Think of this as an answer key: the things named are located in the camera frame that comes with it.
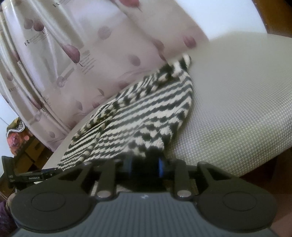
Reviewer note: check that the pink leaf print curtain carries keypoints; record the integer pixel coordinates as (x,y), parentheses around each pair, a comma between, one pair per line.
(62,59)

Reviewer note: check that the brown wooden door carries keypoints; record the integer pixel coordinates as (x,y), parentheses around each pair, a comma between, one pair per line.
(276,16)

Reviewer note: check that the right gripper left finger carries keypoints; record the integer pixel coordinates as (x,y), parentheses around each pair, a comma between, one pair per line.
(112,178)

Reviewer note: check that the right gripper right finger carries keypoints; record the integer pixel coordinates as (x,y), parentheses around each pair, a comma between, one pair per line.
(176,172)

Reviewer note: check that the black white striped knit cardigan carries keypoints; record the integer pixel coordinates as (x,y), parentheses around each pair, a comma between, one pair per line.
(140,121)

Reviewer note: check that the brown cardboard boxes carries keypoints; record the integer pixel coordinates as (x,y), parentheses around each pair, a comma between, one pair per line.
(32,156)

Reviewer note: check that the grey woven mattress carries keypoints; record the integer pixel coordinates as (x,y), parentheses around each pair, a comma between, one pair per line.
(241,112)

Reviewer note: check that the colourful floral bundle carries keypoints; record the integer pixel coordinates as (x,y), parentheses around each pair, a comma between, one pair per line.
(17,134)

